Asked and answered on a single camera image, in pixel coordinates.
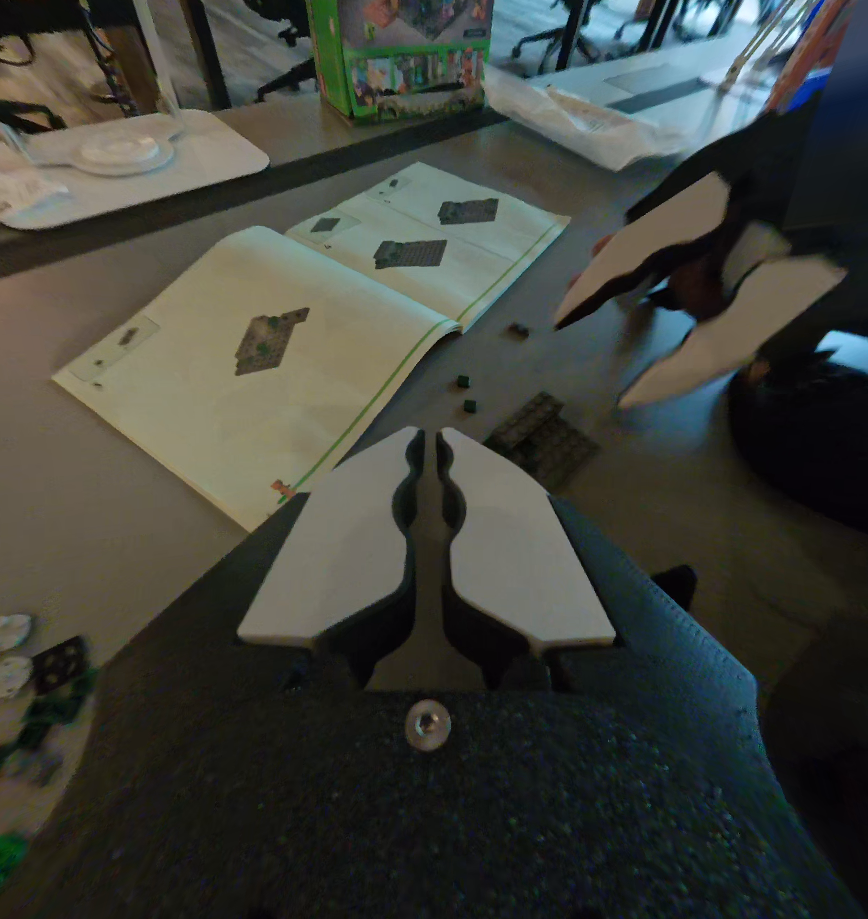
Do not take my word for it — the dark-edged grey desk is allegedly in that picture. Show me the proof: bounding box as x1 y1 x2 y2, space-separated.
0 29 823 284

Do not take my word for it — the green toy set box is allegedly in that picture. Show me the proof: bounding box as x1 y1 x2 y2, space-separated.
306 0 494 128

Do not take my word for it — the green brick plate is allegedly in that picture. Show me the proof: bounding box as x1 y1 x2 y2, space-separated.
43 675 103 726

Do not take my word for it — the grey brick plate assembly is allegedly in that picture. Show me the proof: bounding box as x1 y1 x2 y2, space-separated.
483 391 601 494

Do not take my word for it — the black table leg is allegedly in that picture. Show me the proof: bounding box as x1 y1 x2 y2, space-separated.
181 0 232 112

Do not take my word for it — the person's right hand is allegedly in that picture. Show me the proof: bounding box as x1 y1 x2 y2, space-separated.
662 230 738 322

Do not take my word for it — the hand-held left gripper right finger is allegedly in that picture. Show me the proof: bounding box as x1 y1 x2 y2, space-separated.
434 427 618 690

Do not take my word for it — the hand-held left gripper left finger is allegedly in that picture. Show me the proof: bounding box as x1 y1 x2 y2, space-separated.
236 426 426 689

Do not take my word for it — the white paper sheet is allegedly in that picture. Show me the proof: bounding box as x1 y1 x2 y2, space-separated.
0 154 69 232

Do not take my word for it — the orange toy box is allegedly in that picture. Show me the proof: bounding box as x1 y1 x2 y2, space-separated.
764 0 857 116

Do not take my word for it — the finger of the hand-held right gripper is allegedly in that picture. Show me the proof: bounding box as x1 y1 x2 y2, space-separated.
552 171 735 333
615 223 849 412

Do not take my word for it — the white monitor stand base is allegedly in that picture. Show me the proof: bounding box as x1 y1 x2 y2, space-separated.
0 0 271 232

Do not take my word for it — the clear plastic bag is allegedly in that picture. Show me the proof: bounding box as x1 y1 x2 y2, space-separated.
483 66 697 172

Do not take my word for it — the black square plate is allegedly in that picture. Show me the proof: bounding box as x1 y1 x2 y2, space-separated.
31 635 92 695

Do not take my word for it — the open instruction booklet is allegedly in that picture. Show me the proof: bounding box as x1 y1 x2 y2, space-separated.
52 161 571 532

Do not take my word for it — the black office chair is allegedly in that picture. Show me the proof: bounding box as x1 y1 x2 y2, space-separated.
255 0 320 101
512 0 601 74

